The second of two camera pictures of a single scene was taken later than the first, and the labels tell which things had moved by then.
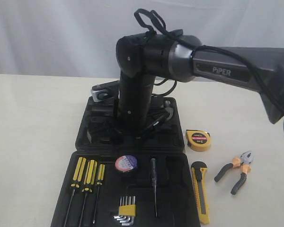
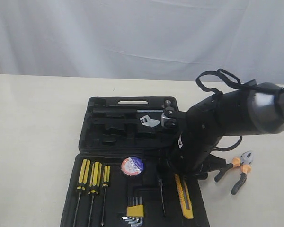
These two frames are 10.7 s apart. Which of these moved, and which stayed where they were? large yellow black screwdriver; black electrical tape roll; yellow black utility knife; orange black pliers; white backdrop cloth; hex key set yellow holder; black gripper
Moved: yellow black utility knife; hex key set yellow holder; black electrical tape roll; large yellow black screwdriver; black gripper
Stayed: orange black pliers; white backdrop cloth
